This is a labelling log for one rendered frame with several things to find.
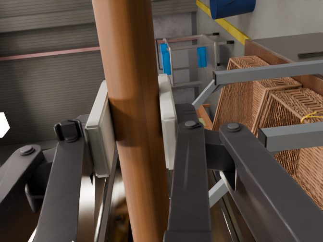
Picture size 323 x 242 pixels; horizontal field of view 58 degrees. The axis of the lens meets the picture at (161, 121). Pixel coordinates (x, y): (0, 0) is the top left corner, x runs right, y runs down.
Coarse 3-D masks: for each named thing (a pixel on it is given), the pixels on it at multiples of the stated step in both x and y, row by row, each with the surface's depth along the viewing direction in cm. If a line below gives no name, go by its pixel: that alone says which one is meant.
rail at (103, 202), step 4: (108, 180) 131; (108, 184) 128; (104, 188) 126; (104, 192) 123; (104, 196) 121; (104, 200) 118; (100, 204) 117; (104, 204) 116; (100, 208) 115; (100, 212) 112; (100, 216) 110; (100, 220) 108; (100, 224) 107; (96, 228) 105; (96, 232) 103; (96, 236) 102; (96, 240) 100
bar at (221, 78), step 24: (216, 72) 107; (240, 72) 105; (264, 72) 106; (288, 72) 106; (312, 72) 107; (264, 144) 62; (288, 144) 63; (312, 144) 63; (168, 168) 94; (216, 192) 68
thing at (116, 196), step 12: (120, 168) 146; (120, 180) 139; (108, 192) 123; (120, 192) 133; (108, 204) 115; (120, 204) 128; (108, 216) 109; (108, 228) 105; (120, 228) 118; (108, 240) 102; (120, 240) 114
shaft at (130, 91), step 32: (96, 0) 14; (128, 0) 14; (128, 32) 14; (128, 64) 15; (128, 96) 16; (128, 128) 17; (160, 128) 18; (128, 160) 18; (160, 160) 18; (128, 192) 19; (160, 192) 19; (160, 224) 20
